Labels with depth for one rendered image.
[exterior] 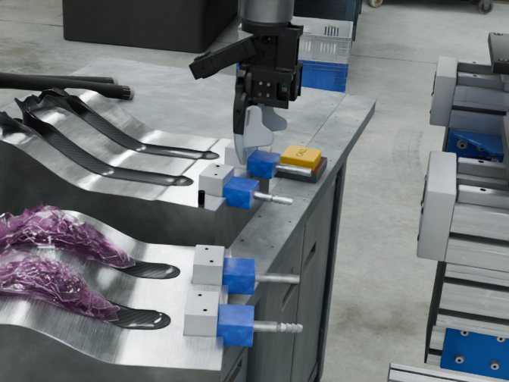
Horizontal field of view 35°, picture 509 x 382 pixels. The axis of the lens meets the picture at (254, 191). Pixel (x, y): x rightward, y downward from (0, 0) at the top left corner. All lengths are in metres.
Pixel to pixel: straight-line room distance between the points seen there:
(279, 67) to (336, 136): 0.50
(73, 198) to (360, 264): 1.77
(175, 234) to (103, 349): 0.30
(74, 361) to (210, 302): 0.16
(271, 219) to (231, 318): 0.40
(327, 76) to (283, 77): 3.26
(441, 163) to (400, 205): 2.26
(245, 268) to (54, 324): 0.25
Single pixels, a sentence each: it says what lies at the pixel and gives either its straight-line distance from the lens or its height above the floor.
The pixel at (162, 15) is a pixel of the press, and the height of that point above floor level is 0.22.
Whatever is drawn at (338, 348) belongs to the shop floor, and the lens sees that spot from 2.40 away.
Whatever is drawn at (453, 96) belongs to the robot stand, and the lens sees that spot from 1.44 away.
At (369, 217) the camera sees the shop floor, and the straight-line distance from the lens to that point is 3.18.
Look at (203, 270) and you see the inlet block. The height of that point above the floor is 0.87.
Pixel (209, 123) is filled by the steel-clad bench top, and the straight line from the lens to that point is 1.67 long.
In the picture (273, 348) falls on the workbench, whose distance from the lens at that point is 1.61.
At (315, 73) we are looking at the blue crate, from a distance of 4.41.
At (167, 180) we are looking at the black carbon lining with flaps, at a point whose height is 0.88.
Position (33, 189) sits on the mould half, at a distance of 1.22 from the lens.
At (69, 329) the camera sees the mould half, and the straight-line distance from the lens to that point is 0.88.
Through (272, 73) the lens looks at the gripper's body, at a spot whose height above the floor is 1.05.
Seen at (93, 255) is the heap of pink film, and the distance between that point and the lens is 1.00.
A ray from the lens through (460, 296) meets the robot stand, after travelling 1.02.
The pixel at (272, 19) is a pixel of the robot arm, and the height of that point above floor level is 1.12.
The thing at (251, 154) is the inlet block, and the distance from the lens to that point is 1.24.
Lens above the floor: 1.37
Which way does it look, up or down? 25 degrees down
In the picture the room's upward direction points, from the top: 4 degrees clockwise
